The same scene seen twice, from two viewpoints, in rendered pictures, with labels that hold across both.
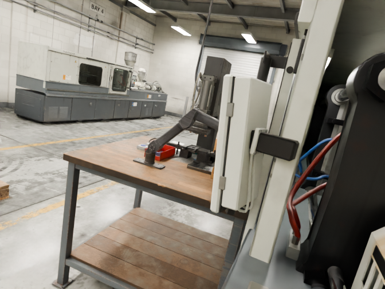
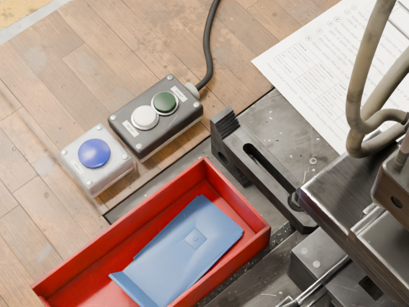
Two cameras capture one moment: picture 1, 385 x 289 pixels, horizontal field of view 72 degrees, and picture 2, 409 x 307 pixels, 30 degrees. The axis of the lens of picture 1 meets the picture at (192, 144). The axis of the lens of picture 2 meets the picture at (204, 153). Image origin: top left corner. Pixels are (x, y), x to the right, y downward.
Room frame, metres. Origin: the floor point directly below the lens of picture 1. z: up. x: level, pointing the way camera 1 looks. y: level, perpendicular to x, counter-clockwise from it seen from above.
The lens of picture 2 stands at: (1.62, -0.01, 1.77)
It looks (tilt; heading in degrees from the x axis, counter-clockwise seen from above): 63 degrees down; 36
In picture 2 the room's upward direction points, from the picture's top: 4 degrees counter-clockwise
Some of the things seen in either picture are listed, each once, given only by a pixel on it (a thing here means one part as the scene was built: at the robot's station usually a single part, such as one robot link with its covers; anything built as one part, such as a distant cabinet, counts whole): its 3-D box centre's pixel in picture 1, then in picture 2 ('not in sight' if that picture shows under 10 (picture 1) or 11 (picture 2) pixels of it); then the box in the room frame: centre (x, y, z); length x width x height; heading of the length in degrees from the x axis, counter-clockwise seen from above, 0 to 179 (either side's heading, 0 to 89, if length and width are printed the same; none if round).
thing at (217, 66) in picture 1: (212, 87); not in sight; (2.04, -0.07, 1.44); 0.17 x 0.13 x 0.42; 163
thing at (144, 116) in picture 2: not in sight; (145, 119); (1.97, 0.33, 0.93); 0.03 x 0.03 x 0.02
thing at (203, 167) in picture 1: (202, 167); not in sight; (1.70, -0.10, 0.91); 0.17 x 0.16 x 0.02; 73
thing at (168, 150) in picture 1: (160, 151); (154, 264); (1.82, 0.21, 0.93); 0.25 x 0.12 x 0.06; 163
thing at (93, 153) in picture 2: not in sight; (94, 155); (1.89, 0.36, 0.93); 0.04 x 0.04 x 0.02
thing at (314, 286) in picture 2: not in sight; (341, 265); (1.91, 0.03, 0.98); 0.13 x 0.01 x 0.03; 163
